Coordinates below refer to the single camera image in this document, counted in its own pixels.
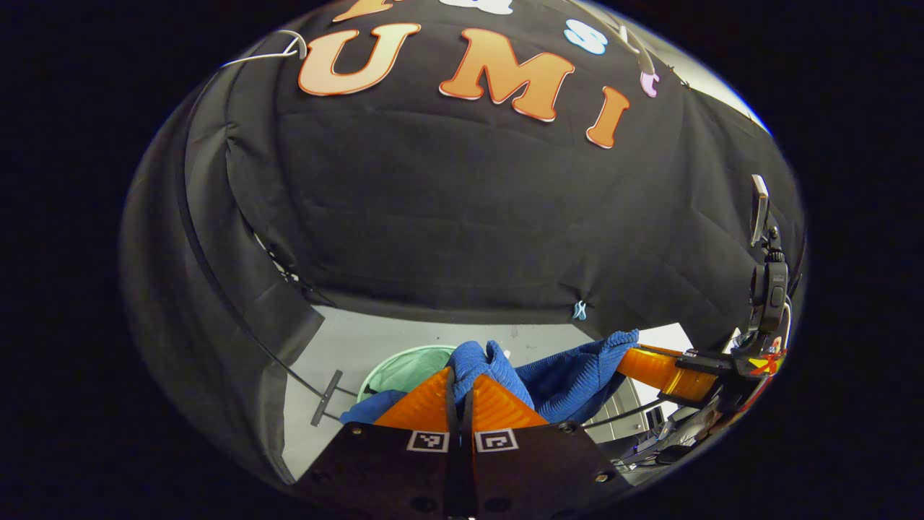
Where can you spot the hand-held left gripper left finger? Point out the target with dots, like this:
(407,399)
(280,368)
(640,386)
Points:
(390,469)

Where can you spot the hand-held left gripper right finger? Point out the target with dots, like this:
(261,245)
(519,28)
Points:
(541,469)

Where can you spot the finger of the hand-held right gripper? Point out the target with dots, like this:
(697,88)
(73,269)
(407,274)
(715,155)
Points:
(664,368)

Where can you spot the green laundry hamper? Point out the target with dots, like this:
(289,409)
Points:
(404,368)

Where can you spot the black clothes rack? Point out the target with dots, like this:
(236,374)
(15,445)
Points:
(326,397)

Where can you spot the white clothes hanger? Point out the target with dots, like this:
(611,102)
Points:
(260,56)

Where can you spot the light blue clip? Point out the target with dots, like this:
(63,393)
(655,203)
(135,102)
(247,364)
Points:
(579,310)

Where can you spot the black backdrop cloth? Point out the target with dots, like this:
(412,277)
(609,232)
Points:
(469,217)

